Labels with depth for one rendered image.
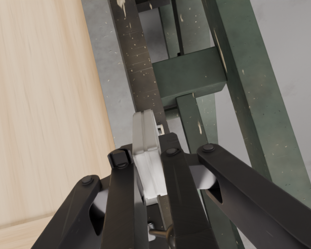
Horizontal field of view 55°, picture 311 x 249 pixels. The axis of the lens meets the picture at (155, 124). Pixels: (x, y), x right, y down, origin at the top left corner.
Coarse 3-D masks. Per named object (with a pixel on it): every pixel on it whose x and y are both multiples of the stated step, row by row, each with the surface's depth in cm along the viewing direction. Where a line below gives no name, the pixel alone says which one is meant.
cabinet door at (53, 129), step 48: (0, 0) 61; (48, 0) 60; (0, 48) 60; (48, 48) 59; (0, 96) 58; (48, 96) 57; (96, 96) 56; (0, 144) 57; (48, 144) 56; (96, 144) 55; (0, 192) 55; (48, 192) 55; (0, 240) 54
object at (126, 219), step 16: (112, 160) 15; (128, 160) 16; (112, 176) 15; (128, 176) 14; (112, 192) 13; (128, 192) 13; (112, 208) 12; (128, 208) 12; (144, 208) 15; (112, 224) 11; (128, 224) 11; (144, 224) 13; (112, 240) 10; (128, 240) 10; (144, 240) 12
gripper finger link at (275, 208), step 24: (216, 144) 15; (216, 168) 13; (240, 168) 12; (216, 192) 15; (240, 192) 11; (264, 192) 11; (240, 216) 12; (264, 216) 10; (288, 216) 9; (264, 240) 11; (288, 240) 9
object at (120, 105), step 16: (96, 0) 57; (96, 16) 56; (112, 16) 57; (96, 32) 56; (112, 32) 56; (96, 48) 55; (112, 48) 55; (96, 64) 55; (112, 64) 55; (112, 80) 54; (128, 80) 56; (112, 96) 54; (128, 96) 54; (112, 112) 54; (128, 112) 53; (112, 128) 53; (128, 128) 53; (160, 208) 52
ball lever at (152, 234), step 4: (148, 224) 48; (152, 224) 49; (172, 224) 40; (148, 228) 48; (152, 228) 48; (168, 228) 40; (172, 228) 39; (148, 232) 48; (152, 232) 47; (156, 232) 45; (160, 232) 44; (164, 232) 43; (168, 232) 39; (172, 232) 39; (148, 236) 48; (152, 236) 48; (156, 236) 49; (160, 236) 44; (164, 236) 43; (168, 236) 39; (172, 236) 39; (152, 240) 48; (168, 240) 39; (172, 240) 38; (168, 244) 39; (172, 244) 39; (172, 248) 39
